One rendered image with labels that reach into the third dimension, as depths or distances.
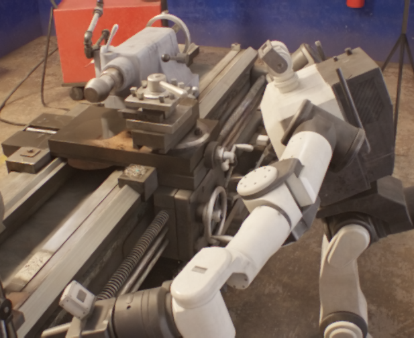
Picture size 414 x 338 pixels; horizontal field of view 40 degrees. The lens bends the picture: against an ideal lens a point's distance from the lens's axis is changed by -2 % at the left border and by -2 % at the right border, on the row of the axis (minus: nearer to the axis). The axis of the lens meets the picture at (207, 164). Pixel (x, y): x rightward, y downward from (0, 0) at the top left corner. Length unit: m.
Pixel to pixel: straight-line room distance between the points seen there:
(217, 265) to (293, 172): 0.25
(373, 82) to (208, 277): 0.72
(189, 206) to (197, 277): 1.16
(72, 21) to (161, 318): 4.05
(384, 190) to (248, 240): 0.69
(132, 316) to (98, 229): 0.94
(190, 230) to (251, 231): 1.12
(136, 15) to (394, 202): 3.45
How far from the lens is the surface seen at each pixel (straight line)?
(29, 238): 2.00
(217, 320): 0.84
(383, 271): 2.96
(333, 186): 1.44
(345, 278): 1.65
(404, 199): 1.54
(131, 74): 2.21
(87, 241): 1.72
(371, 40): 5.75
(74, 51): 4.82
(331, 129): 1.19
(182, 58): 2.45
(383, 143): 1.43
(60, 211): 2.11
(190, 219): 2.00
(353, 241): 1.55
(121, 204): 1.87
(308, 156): 1.06
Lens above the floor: 1.84
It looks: 29 degrees down
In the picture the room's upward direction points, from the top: 2 degrees counter-clockwise
